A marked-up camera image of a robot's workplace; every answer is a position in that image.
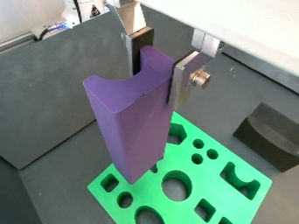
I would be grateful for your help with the purple arch block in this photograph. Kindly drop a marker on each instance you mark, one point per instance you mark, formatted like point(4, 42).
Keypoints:
point(132, 113)

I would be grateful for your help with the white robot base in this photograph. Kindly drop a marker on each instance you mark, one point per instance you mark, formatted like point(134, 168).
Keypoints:
point(78, 11)

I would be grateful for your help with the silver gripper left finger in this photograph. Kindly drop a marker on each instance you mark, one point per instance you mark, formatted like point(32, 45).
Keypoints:
point(139, 34)

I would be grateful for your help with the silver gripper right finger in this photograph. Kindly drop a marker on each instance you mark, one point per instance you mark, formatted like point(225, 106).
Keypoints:
point(188, 72)

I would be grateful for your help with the green shape sorter board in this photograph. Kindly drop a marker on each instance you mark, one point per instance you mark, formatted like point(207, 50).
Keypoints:
point(203, 185)

